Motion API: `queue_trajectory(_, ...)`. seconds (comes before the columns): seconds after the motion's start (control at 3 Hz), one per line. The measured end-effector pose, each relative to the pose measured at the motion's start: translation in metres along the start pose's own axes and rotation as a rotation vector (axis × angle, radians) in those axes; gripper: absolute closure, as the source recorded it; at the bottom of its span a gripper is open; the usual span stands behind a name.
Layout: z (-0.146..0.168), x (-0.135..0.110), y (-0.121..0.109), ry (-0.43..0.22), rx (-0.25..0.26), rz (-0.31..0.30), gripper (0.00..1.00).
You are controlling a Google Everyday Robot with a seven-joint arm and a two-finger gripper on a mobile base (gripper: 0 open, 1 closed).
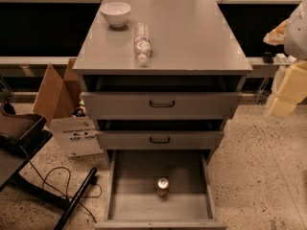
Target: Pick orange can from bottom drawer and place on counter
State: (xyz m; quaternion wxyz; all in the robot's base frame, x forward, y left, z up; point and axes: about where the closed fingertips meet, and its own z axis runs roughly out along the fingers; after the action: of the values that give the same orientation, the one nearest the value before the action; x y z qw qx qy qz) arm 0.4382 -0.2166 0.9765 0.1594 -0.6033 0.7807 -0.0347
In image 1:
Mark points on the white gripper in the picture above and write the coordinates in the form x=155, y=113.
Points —
x=297, y=37

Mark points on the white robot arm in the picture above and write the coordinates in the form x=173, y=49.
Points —
x=295, y=41

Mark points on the grey drawer cabinet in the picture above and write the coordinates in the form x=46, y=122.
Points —
x=189, y=38

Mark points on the grey middle drawer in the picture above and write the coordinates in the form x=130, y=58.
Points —
x=184, y=134

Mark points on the grey drawer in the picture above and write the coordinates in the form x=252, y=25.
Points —
x=133, y=204
x=184, y=134
x=127, y=97

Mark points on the grey top drawer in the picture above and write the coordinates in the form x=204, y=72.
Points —
x=127, y=97

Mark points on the grey bottom drawer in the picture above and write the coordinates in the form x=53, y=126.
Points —
x=133, y=204

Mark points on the white power strip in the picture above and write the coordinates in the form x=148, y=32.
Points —
x=284, y=60

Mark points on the black adapter on ledge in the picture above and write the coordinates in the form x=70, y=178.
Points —
x=268, y=57

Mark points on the clear plastic water bottle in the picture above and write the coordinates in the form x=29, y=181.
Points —
x=142, y=43

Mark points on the white ceramic bowl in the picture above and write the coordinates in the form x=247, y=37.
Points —
x=116, y=14

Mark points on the brown cardboard box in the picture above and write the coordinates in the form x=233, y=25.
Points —
x=59, y=101

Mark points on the black top drawer handle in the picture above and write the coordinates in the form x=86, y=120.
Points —
x=162, y=105

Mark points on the black drawer handle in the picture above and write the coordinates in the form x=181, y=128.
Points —
x=162, y=105
x=163, y=140

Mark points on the black middle drawer handle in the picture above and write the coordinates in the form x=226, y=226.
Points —
x=163, y=140

